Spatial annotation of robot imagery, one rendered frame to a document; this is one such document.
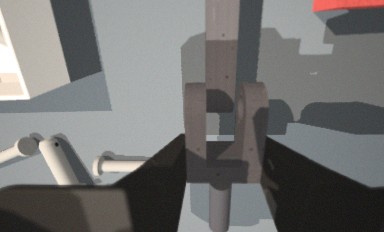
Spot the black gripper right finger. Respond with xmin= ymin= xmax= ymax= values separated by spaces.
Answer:
xmin=260 ymin=136 xmax=384 ymax=232

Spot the red rectangular block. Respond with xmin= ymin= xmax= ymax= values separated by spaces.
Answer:
xmin=313 ymin=0 xmax=384 ymax=12

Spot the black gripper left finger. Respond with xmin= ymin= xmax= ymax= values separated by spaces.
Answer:
xmin=0 ymin=133 xmax=187 ymax=232

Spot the dark grey flat bar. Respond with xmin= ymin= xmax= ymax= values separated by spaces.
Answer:
xmin=205 ymin=0 xmax=240 ymax=113

